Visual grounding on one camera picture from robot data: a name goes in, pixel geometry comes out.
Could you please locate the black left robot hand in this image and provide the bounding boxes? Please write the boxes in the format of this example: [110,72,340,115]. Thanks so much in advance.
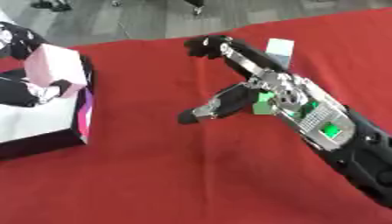
[0,68,74,109]

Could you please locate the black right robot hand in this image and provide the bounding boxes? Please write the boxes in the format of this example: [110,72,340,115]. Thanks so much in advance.
[176,34,299,125]

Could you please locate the green block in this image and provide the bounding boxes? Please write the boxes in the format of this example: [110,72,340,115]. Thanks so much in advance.
[252,91,277,116]

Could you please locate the black box white inside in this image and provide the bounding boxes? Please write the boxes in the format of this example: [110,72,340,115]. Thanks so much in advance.
[0,43,97,162]

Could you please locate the pale grey rectangular block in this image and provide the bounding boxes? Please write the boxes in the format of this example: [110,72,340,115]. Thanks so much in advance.
[264,38,298,70]

